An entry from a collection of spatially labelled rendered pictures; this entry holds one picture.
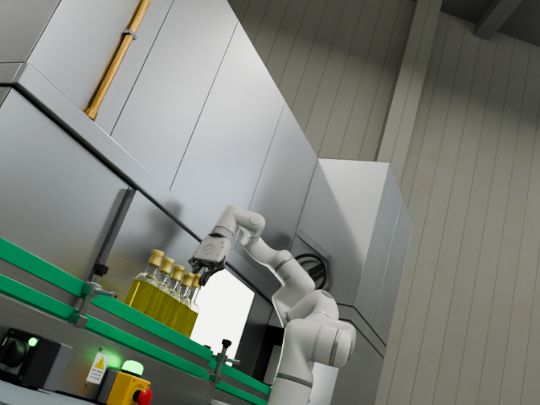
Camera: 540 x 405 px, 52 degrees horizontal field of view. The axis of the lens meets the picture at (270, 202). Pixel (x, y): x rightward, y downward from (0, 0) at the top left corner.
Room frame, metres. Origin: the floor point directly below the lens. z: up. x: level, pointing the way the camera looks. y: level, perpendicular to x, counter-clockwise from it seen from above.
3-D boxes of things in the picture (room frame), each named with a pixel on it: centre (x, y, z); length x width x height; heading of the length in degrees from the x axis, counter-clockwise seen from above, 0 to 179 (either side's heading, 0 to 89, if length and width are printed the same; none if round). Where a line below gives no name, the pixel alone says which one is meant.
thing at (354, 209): (2.77, -0.50, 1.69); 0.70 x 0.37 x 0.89; 150
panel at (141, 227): (1.95, 0.17, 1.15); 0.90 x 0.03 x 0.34; 150
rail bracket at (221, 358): (1.70, 0.01, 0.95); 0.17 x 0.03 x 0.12; 60
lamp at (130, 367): (1.29, 0.17, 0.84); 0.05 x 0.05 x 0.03
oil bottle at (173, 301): (1.64, 0.19, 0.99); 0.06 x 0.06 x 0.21; 59
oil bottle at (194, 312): (1.74, 0.14, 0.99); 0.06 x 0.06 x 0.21; 62
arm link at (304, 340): (1.43, -0.20, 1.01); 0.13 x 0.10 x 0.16; 74
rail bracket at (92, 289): (1.15, 0.27, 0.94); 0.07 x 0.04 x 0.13; 60
